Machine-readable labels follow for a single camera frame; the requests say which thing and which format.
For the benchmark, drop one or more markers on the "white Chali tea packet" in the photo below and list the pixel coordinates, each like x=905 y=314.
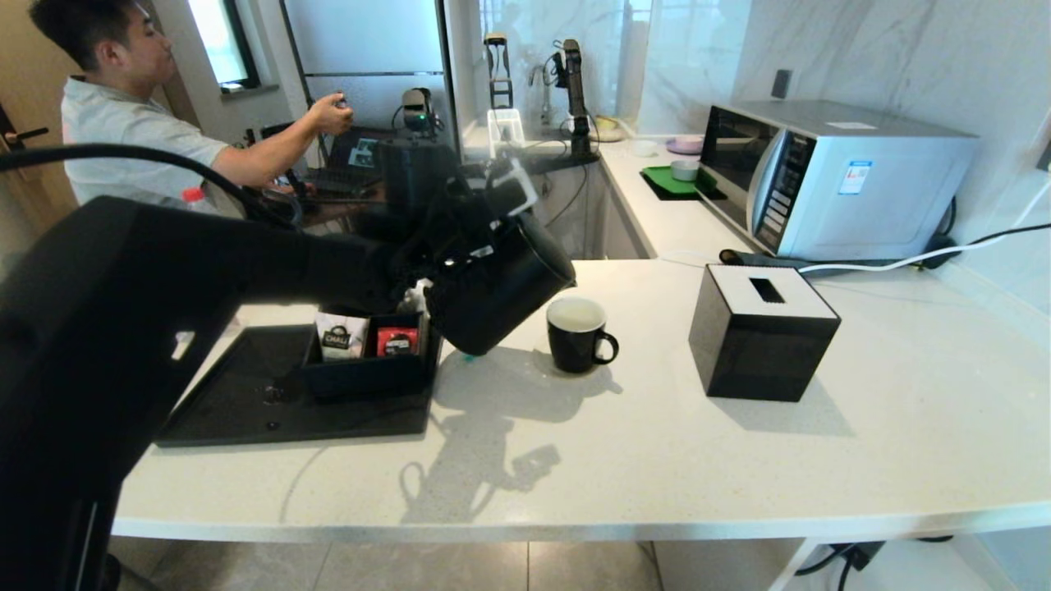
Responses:
x=338 y=338

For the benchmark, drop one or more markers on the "black sachet organizer box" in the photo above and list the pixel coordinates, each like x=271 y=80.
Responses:
x=361 y=382

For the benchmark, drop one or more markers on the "chrome faucet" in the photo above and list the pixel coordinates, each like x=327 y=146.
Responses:
x=538 y=90

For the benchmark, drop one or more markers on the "green cutting board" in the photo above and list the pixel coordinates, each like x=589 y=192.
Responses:
x=661 y=182

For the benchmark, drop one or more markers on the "black round stand table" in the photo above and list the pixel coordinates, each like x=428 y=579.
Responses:
x=566 y=160

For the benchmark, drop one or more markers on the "purple plate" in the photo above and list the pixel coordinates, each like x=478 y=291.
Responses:
x=686 y=147

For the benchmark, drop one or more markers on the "black ceramic mug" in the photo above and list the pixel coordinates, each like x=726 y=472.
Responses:
x=575 y=349

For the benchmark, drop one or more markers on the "black trash bin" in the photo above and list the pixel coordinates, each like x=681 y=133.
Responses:
x=112 y=574

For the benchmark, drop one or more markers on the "brown wooden desk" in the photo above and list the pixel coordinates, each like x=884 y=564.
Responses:
x=345 y=209

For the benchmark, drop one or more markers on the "silver microwave oven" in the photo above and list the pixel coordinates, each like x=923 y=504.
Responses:
x=887 y=197

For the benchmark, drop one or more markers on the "clear water bottle red cap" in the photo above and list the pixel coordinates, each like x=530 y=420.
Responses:
x=195 y=199

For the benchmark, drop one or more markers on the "black wall socket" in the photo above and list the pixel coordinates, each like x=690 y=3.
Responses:
x=781 y=85
x=1045 y=156

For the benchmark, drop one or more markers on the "window with dark frame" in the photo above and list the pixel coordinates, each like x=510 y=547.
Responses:
x=222 y=41

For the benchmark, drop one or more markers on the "white plastic holder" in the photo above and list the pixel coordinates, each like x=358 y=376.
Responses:
x=507 y=127

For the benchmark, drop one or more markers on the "black tissue box white lid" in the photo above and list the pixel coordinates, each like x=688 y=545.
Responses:
x=755 y=353

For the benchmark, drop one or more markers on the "black electric kettle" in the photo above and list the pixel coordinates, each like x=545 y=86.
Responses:
x=501 y=304

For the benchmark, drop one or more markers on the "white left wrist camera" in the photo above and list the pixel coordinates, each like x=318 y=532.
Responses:
x=513 y=190

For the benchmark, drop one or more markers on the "black laptop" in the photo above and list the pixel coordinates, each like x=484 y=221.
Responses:
x=361 y=152

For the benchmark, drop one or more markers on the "person in grey t-shirt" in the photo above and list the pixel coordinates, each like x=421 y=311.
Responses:
x=115 y=131

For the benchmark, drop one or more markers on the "small white bowl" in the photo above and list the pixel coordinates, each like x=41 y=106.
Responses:
x=644 y=150

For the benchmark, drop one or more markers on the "small grey bowl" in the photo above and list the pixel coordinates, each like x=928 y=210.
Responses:
x=684 y=171

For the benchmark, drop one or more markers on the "clear round coaster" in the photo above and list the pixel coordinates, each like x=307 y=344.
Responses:
x=539 y=362

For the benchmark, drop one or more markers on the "pale green bowl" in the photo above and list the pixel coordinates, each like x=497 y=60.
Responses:
x=612 y=131

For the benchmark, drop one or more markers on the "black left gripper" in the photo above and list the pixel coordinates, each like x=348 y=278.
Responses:
x=443 y=254

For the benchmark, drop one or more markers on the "black ladder-shaped frame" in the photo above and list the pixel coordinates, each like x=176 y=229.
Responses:
x=499 y=70

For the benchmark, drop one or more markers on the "silver refrigerator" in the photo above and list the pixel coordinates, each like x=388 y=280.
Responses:
x=361 y=41

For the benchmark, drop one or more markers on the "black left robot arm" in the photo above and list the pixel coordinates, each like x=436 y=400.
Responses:
x=123 y=312

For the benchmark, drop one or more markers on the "black rectangular serving tray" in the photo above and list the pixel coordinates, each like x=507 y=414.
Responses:
x=246 y=410

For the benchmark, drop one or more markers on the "black camera on stand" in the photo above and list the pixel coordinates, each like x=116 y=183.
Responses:
x=419 y=111

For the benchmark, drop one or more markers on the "red package with white label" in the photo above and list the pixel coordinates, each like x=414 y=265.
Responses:
x=398 y=341

